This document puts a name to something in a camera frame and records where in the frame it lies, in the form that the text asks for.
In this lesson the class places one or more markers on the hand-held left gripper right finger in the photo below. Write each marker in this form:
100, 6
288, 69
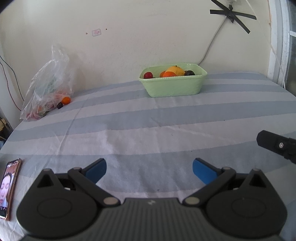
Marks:
203, 171

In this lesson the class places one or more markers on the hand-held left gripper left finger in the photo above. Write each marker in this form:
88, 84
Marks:
97, 170

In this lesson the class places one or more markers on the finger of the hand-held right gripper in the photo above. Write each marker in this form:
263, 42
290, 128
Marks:
270, 141

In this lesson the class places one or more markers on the light green plastic basket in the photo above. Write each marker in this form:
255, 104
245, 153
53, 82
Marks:
175, 87

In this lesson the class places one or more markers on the dark purple plum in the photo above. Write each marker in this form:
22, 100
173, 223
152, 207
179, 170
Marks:
189, 73

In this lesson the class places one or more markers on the large yellow citrus fruit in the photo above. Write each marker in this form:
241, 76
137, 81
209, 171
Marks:
177, 70

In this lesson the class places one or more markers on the red round fruit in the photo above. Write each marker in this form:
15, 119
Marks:
148, 75

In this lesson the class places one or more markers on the striped grey white bedsheet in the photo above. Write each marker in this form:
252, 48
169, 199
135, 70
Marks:
138, 129

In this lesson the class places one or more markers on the small dark plum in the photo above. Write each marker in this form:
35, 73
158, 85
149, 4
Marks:
60, 105

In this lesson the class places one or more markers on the small orange mandarin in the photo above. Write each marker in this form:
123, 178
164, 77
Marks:
66, 100

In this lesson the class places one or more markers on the smartphone with brown case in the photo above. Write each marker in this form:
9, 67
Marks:
8, 190

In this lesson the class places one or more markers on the clear plastic bag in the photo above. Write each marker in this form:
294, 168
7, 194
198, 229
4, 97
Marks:
49, 88

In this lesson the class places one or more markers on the black tape cross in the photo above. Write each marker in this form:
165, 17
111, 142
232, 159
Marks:
232, 14

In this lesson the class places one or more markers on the white window frame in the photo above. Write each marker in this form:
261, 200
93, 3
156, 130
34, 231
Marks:
281, 41

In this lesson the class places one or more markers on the small white wall sticker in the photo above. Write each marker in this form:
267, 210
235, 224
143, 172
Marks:
96, 32

